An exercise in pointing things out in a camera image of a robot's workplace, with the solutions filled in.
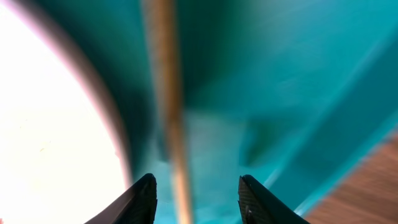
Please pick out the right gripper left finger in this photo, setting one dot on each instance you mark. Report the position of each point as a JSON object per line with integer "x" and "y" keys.
{"x": 137, "y": 205}

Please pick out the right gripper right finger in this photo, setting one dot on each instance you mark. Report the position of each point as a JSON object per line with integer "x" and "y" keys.
{"x": 258, "y": 205}

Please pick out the wooden chopstick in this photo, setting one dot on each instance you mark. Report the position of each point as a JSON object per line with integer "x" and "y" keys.
{"x": 162, "y": 39}

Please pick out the white plate with peanuts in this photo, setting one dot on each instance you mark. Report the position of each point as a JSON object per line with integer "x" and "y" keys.
{"x": 63, "y": 157}

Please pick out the teal serving tray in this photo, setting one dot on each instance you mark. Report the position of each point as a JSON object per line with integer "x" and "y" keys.
{"x": 294, "y": 93}

